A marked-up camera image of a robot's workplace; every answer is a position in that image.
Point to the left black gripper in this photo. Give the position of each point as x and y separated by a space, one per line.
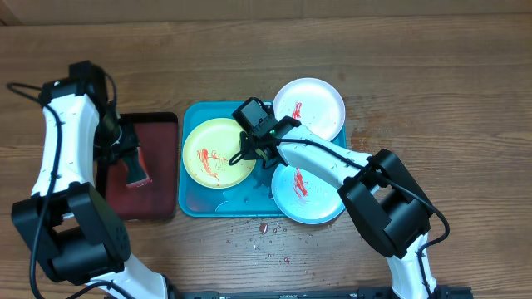
110 157

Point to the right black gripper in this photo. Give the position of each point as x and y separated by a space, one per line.
258 153

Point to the green orange scrub sponge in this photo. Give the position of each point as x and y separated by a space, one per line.
136 171

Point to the yellow-green plastic plate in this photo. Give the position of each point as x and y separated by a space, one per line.
207 151

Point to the light blue plastic plate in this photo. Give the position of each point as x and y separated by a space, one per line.
303 197

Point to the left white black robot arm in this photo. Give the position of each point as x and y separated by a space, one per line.
72 232

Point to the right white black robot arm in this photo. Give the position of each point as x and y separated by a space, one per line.
387 206

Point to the teal plastic tray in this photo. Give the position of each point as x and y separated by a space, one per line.
252 198

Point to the black rectangular tray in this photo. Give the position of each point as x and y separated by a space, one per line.
154 199

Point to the white pink-rimmed plate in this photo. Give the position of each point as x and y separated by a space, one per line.
315 103

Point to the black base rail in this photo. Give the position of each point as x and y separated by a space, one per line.
441 292

